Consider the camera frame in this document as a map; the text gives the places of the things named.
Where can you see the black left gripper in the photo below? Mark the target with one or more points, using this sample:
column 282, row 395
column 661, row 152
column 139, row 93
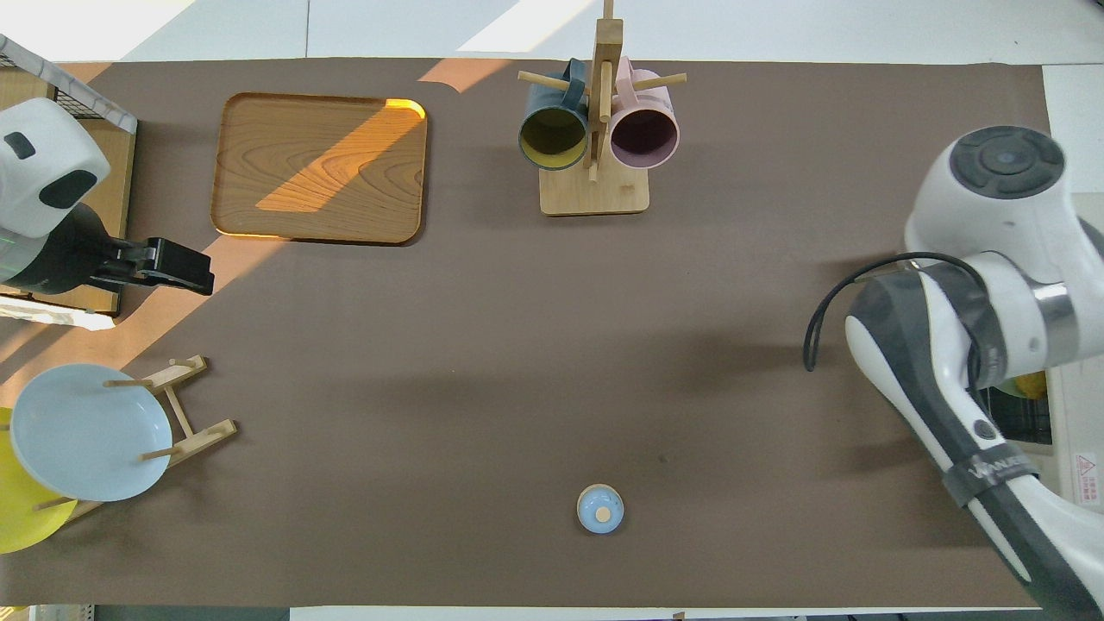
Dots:
column 78, row 254

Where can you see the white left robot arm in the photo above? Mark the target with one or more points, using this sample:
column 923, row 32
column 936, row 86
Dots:
column 43, row 155

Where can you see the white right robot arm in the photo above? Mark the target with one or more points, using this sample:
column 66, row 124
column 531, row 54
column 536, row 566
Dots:
column 992, row 216

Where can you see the white toaster oven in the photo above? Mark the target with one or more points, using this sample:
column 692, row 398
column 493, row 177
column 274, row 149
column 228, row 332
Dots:
column 1078, row 414

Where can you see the white checked cloth liner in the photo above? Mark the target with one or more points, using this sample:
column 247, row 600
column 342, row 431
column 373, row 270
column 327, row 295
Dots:
column 60, row 319

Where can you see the wooden plate rack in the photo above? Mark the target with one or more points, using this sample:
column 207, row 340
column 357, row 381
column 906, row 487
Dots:
column 194, row 435

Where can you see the wooden serving tray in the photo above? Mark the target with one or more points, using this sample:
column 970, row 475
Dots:
column 319, row 172

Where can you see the light blue plate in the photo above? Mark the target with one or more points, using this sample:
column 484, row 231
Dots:
column 86, row 435

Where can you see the yellow plate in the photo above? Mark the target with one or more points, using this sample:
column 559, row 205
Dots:
column 26, row 517

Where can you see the dark blue mug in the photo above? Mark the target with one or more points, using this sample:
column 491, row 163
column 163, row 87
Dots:
column 552, row 138

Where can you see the wooden mug rack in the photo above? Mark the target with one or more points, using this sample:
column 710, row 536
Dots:
column 595, row 194

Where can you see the small blue knobbed lid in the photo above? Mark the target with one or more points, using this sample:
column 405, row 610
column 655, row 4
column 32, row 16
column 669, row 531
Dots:
column 600, row 509

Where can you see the pink mug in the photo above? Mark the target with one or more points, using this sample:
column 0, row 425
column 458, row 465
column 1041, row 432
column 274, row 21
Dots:
column 645, row 134

